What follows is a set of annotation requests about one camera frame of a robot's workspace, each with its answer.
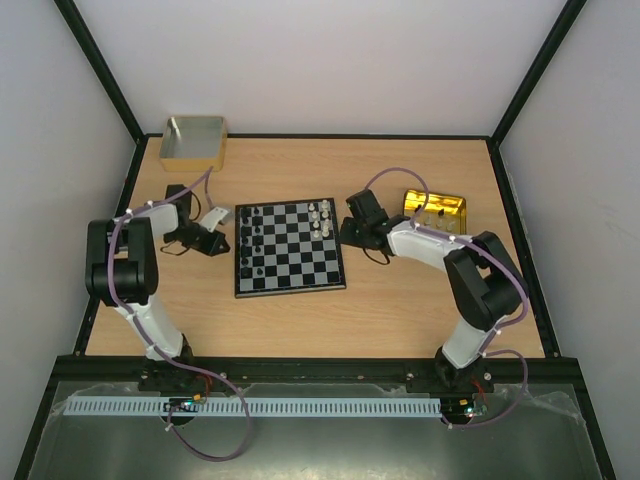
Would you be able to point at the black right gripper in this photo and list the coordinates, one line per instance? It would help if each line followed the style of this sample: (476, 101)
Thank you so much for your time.
(355, 232)

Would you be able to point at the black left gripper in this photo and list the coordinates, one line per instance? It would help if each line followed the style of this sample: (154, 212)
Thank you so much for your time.
(210, 249)

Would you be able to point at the black white chess board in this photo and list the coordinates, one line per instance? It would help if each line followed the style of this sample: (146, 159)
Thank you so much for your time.
(287, 247)

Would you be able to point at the gold tin tray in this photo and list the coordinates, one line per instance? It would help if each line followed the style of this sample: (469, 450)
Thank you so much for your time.
(447, 213)

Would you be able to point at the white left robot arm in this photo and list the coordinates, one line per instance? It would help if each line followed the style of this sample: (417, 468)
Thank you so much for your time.
(122, 270)

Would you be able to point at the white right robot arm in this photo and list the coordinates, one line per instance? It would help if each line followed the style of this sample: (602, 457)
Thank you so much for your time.
(486, 285)

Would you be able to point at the silver metal tin box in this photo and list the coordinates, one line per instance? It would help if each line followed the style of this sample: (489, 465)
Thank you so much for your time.
(193, 144)

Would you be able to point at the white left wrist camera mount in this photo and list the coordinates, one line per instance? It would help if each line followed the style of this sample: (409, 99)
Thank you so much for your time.
(215, 217)

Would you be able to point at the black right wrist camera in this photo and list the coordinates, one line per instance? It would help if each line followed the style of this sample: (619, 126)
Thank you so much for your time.
(364, 206)

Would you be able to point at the white slotted cable duct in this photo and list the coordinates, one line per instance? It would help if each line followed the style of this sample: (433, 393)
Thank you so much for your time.
(256, 407)

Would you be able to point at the black aluminium frame rail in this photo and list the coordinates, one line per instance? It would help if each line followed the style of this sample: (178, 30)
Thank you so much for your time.
(416, 375)

